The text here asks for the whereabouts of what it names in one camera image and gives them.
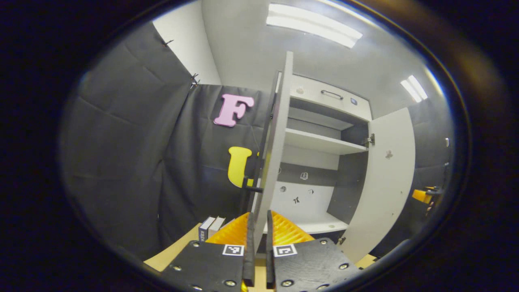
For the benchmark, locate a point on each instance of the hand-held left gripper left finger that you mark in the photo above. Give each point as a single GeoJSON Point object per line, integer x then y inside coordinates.
{"type": "Point", "coordinates": [249, 259]}

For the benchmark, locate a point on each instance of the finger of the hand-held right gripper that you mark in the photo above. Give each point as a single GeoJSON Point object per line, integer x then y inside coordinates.
{"type": "Point", "coordinates": [421, 196]}

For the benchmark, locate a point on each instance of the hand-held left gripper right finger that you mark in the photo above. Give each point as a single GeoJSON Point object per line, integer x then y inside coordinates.
{"type": "Point", "coordinates": [270, 259]}

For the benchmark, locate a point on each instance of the grey cabinet door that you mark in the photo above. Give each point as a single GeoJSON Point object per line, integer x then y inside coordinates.
{"type": "Point", "coordinates": [385, 194]}
{"type": "Point", "coordinates": [277, 154]}

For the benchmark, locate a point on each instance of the grey double-door shoe cabinet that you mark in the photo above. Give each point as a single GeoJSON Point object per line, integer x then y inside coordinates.
{"type": "Point", "coordinates": [320, 202]}

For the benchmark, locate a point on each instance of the metal door hinge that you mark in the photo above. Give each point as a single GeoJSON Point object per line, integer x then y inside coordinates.
{"type": "Point", "coordinates": [369, 140]}

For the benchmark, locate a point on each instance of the white cabinet shelf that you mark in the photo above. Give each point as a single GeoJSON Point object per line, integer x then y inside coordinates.
{"type": "Point", "coordinates": [320, 142]}

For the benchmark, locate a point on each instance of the grey cabinet drawer front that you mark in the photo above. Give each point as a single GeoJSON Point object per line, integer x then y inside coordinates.
{"type": "Point", "coordinates": [316, 91]}

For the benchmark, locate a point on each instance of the blue and white box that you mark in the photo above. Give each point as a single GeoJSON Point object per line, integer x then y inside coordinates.
{"type": "Point", "coordinates": [218, 225]}
{"type": "Point", "coordinates": [204, 229]}

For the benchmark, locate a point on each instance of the small ceiling light panel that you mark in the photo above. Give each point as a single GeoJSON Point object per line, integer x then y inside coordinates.
{"type": "Point", "coordinates": [414, 88]}

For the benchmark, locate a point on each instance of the large ceiling light panel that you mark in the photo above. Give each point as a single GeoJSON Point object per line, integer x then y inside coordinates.
{"type": "Point", "coordinates": [314, 24]}

